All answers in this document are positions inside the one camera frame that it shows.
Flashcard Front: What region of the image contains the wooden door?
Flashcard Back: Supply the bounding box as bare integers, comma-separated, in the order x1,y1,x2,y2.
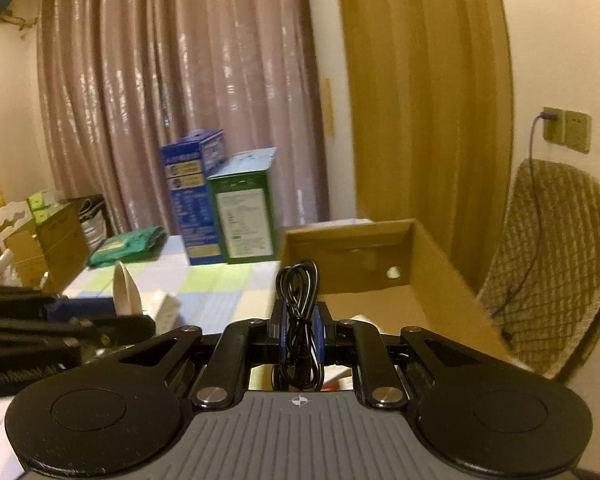
340,0,514,289

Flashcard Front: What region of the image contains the green wet wipes pack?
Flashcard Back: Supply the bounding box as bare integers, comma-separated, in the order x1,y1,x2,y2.
86,226,168,269

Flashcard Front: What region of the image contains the green carton with label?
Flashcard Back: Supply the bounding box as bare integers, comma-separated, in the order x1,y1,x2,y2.
208,148,277,263

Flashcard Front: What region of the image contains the long white medicine box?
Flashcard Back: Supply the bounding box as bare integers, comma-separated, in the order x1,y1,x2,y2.
150,290,181,335

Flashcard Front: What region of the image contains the tablecloth checked pastel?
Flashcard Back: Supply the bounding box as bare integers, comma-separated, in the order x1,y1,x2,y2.
0,236,278,479

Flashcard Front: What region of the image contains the tall blue carton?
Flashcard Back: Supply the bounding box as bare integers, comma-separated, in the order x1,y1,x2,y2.
160,129,227,266

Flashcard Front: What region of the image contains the black cable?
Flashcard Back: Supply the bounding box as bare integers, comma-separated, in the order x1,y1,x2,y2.
270,259,326,392

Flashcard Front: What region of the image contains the brown cardboard box on floor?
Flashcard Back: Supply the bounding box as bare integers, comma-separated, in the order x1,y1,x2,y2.
0,202,88,292

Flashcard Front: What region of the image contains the quilted chair cover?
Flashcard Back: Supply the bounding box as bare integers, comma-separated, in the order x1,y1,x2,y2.
478,160,600,382

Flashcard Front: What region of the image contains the beige curtain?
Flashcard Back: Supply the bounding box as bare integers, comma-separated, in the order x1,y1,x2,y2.
38,0,329,232

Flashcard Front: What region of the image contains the white plastic spoon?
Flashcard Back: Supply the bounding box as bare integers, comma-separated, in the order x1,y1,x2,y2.
112,261,143,316

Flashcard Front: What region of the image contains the wall socket with plug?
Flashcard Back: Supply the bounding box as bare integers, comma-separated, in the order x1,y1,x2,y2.
490,108,567,320

